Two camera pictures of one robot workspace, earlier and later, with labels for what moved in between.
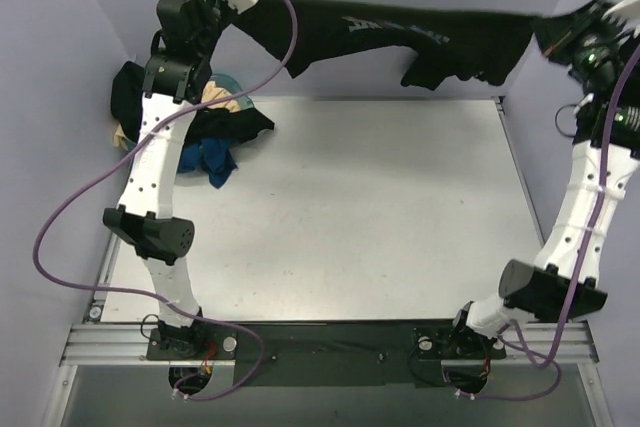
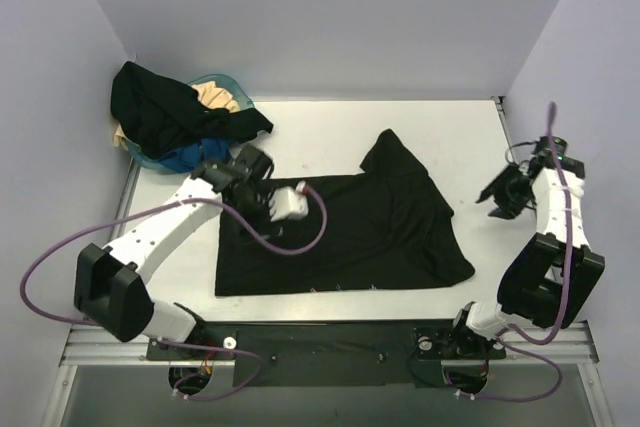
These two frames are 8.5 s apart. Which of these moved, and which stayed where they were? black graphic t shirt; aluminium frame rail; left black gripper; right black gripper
Moved: black graphic t shirt; right black gripper; left black gripper
Stayed: aluminium frame rail
